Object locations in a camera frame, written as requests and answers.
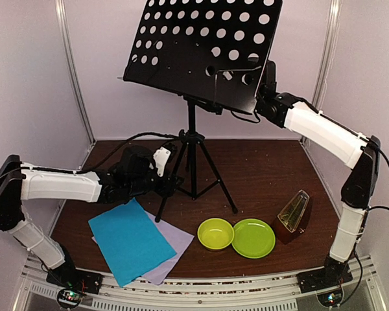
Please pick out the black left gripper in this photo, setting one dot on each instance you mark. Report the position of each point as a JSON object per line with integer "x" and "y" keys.
{"x": 168, "y": 186}

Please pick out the blue sheet music paper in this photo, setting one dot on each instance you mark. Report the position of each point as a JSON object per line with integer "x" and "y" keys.
{"x": 131, "y": 241}

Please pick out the black perforated music stand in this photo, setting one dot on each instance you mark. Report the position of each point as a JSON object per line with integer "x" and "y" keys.
{"x": 214, "y": 54}

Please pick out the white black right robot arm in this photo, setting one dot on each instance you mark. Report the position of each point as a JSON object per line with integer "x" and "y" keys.
{"x": 361, "y": 154}

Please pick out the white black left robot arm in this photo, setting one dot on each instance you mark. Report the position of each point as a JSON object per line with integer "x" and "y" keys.
{"x": 138, "y": 172}

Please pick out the lavender paper sheet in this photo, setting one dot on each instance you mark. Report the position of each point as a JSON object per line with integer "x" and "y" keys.
{"x": 172, "y": 249}

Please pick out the lime green bowl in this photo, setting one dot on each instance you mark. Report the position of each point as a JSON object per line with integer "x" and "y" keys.
{"x": 215, "y": 234}

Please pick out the lime green plate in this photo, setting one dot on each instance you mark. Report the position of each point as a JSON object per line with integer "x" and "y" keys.
{"x": 254, "y": 238}

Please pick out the brown wooden metronome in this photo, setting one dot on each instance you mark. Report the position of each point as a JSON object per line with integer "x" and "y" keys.
{"x": 292, "y": 221}

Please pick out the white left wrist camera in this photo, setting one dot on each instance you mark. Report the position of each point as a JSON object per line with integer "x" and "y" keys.
{"x": 162, "y": 156}

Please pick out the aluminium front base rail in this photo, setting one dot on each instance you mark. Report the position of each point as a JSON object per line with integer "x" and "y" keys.
{"x": 277, "y": 291}

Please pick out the aluminium left corner post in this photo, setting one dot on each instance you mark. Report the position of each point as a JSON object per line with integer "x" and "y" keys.
{"x": 73, "y": 76}

